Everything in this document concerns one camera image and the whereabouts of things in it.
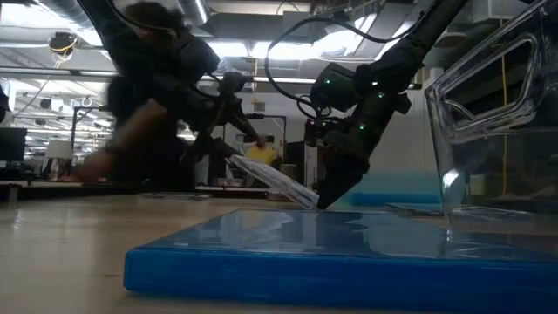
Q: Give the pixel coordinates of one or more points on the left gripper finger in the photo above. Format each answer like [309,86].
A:
[215,147]
[252,126]

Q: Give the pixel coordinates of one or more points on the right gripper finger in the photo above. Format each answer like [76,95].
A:
[351,181]
[331,183]

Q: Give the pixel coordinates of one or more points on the blue disc case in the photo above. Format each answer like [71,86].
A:
[396,195]
[396,202]
[305,270]

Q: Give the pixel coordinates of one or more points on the clear CD jewel case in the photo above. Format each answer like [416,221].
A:
[274,179]

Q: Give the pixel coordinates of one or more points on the black jewel case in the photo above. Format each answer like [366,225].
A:
[174,195]

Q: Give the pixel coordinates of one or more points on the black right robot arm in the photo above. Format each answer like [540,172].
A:
[414,43]

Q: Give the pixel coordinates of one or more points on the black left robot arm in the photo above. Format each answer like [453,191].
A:
[144,43]

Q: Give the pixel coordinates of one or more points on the black cabinet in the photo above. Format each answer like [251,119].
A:
[296,152]

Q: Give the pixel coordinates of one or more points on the green translucent bin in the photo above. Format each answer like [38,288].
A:
[405,183]

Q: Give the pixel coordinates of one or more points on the grey ceiling box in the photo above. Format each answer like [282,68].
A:
[296,24]

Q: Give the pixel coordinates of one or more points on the clear plastic bin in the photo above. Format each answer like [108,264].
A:
[492,122]

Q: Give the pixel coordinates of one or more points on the ceiling light strip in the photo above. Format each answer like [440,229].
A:
[43,70]

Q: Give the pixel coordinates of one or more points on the black monitor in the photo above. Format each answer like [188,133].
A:
[12,144]

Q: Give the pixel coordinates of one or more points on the black rig frame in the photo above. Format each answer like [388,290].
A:
[270,116]
[89,108]

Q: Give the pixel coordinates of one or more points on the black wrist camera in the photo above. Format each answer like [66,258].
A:
[316,131]

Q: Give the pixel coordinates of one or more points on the narrow silver ceiling duct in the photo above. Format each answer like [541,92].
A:
[194,11]

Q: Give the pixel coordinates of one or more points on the wide silver ceiling duct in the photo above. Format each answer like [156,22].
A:
[65,17]

